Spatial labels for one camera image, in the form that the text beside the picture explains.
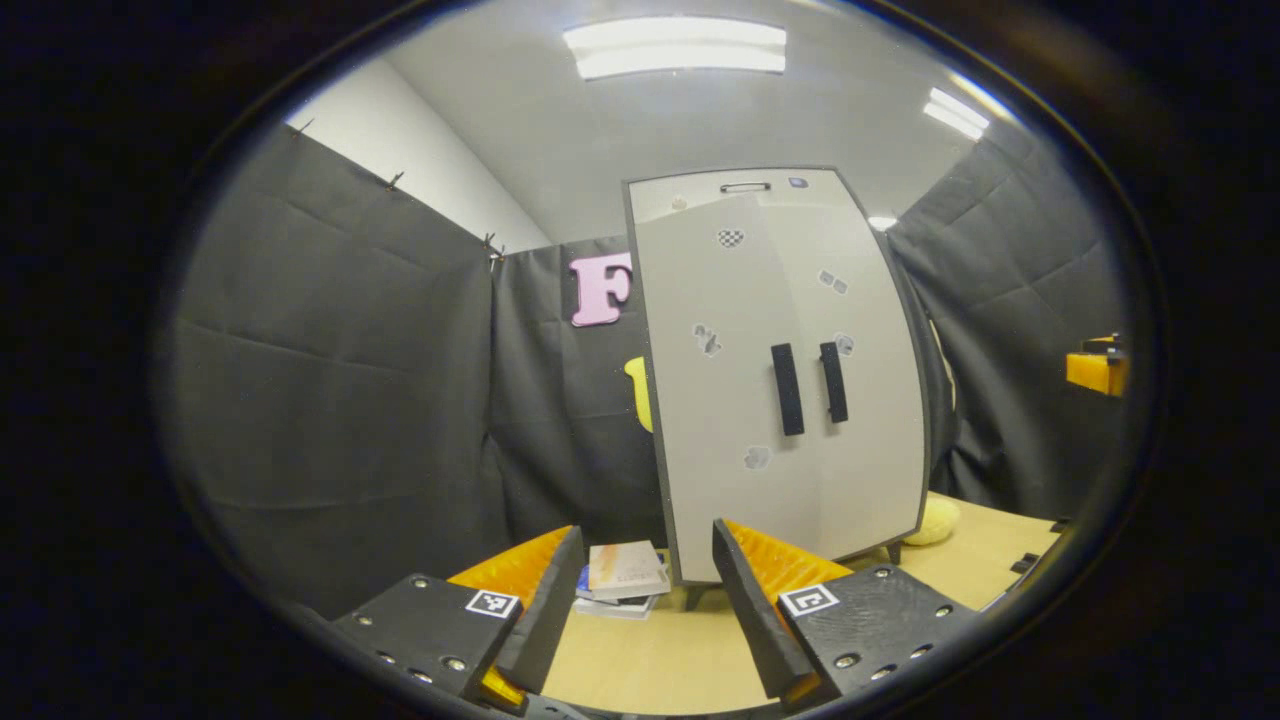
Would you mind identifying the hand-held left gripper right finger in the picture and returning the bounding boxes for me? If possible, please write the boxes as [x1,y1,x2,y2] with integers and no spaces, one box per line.
[712,518,981,706]

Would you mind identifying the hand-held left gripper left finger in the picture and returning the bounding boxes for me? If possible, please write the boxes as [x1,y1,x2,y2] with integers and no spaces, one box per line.
[333,525,586,713]

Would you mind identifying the grey cabinet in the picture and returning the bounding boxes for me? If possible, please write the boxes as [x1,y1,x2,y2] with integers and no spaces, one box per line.
[622,165,933,613]

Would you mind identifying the grey cabinet door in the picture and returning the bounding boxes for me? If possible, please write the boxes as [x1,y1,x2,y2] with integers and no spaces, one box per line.
[635,195,831,584]
[755,195,926,561]

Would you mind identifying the grey cabinet drawer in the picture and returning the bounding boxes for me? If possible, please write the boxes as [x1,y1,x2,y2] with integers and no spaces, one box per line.
[628,168,851,223]

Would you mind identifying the grey book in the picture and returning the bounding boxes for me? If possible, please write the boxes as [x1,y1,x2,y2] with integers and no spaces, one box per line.
[575,595,661,621]

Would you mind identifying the beige book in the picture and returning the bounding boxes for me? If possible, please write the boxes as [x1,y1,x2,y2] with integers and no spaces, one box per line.
[587,540,673,601]

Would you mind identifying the pale yellow plush toy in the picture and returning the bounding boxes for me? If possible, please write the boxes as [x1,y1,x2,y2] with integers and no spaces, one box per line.
[903,494,963,548]

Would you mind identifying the small ceiling light panel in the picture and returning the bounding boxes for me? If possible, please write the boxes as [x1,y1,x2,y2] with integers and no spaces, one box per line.
[922,86,991,141]

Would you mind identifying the large ceiling light panel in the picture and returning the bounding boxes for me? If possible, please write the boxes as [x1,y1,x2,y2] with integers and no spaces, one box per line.
[562,16,789,81]

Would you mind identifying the black left door handle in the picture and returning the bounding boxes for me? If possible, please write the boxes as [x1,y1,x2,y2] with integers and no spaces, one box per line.
[770,343,806,437]

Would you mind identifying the black door handle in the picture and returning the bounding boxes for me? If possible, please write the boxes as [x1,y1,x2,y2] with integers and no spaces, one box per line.
[770,343,806,437]
[819,341,850,424]

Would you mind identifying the black right door handle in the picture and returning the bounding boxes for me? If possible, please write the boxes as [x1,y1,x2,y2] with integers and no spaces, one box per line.
[819,341,850,424]

